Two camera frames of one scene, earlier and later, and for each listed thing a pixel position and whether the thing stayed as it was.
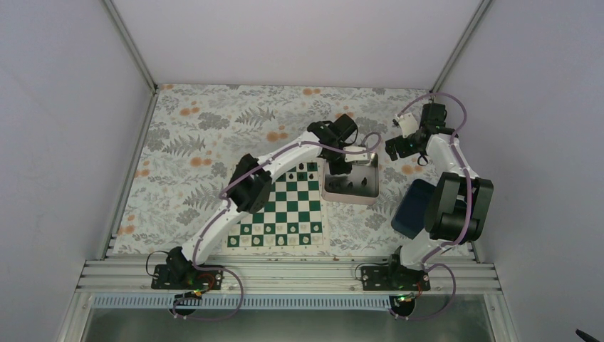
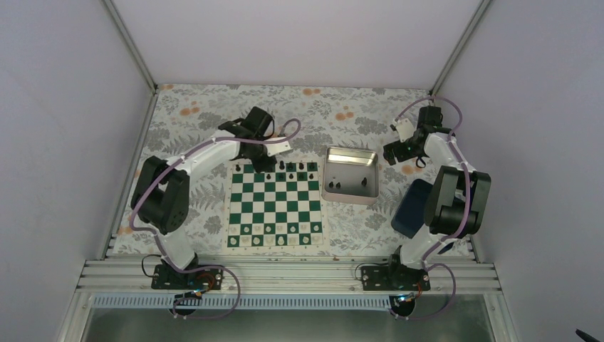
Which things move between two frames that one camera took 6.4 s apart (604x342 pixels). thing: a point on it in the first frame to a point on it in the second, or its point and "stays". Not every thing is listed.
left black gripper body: [334, 168] to [259, 166]
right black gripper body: [404, 151] stays
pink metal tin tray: [360, 186] stays
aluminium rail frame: [134, 276] stays
